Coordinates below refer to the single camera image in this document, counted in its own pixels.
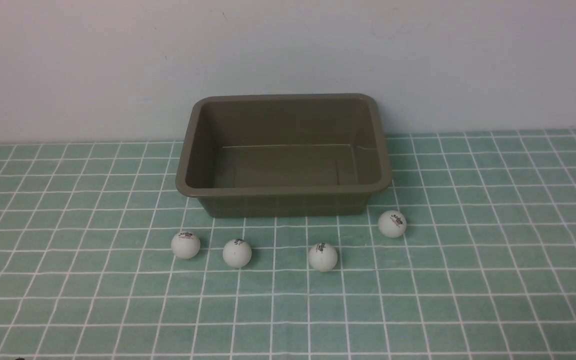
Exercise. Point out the olive green plastic bin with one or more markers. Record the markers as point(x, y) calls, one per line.
point(298, 155)

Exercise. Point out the white ping-pong ball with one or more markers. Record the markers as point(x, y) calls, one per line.
point(392, 224)
point(185, 245)
point(237, 253)
point(323, 257)

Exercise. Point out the green checkered tablecloth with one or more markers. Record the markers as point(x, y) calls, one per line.
point(486, 269)

